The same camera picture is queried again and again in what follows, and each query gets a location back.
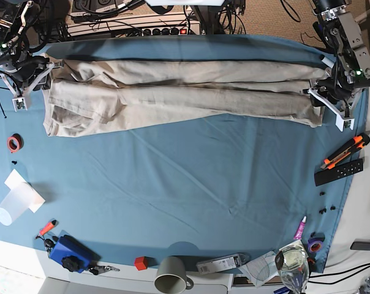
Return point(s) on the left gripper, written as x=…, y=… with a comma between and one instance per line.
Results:
x=325, y=92

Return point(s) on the translucent plastic cup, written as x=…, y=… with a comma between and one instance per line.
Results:
x=15, y=203

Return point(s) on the black power strip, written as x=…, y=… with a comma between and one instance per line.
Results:
x=166, y=31

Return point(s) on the purple glue tube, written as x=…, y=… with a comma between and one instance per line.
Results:
x=300, y=229

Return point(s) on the clear wine glass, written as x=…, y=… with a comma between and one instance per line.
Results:
x=292, y=266

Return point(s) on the orange utility knife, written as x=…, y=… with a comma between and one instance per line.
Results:
x=350, y=147

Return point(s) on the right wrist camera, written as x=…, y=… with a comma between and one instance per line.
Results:
x=21, y=104

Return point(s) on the folded paper map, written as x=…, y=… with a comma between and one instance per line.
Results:
x=260, y=270

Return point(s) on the red tape roll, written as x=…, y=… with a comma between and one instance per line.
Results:
x=14, y=143

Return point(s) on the black phone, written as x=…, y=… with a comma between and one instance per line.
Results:
x=360, y=246

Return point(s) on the orange marker pen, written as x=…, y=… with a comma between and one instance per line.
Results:
x=49, y=226

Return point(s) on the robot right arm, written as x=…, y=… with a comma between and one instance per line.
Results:
x=15, y=23

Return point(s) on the red cube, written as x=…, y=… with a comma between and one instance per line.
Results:
x=141, y=263

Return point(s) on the packaged tool blister pack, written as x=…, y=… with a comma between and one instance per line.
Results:
x=220, y=264

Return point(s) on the white marker pen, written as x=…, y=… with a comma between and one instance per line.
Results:
x=328, y=62

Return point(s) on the blue box with knob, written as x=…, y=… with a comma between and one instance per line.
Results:
x=71, y=254

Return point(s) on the purple tape roll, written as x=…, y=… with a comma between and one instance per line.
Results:
x=314, y=245

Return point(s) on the metal keys with fob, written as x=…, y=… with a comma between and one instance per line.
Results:
x=100, y=269

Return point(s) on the black remote control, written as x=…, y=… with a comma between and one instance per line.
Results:
x=338, y=172

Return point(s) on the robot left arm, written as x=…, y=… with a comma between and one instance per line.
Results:
x=345, y=78

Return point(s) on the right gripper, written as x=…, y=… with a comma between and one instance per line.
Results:
x=30, y=75

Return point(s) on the blue table cloth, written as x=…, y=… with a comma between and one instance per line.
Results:
x=199, y=189

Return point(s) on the beige T-shirt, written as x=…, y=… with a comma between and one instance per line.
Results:
x=94, y=97

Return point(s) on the grey ceramic mug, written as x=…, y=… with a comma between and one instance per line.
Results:
x=171, y=277

